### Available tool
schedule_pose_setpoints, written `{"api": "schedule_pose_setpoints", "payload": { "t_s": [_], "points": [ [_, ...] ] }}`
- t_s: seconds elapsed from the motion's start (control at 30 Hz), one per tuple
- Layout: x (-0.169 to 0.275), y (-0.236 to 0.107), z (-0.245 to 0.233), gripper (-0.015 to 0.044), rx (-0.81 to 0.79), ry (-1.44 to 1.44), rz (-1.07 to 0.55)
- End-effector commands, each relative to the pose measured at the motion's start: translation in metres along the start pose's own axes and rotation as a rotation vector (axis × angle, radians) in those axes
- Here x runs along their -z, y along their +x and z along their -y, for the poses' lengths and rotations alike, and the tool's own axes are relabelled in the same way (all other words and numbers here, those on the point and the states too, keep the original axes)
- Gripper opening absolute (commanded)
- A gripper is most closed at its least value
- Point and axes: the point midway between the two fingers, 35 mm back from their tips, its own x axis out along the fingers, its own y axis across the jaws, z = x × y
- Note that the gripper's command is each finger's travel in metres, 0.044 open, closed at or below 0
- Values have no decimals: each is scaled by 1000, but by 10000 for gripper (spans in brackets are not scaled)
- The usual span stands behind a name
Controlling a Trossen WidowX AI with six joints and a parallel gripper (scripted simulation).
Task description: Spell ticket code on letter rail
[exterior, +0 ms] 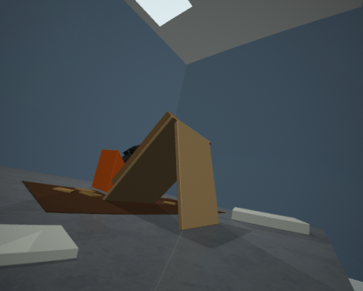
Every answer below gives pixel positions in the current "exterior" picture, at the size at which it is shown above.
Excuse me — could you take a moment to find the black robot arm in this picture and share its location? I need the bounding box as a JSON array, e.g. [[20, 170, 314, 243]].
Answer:
[[122, 145, 139, 163]]

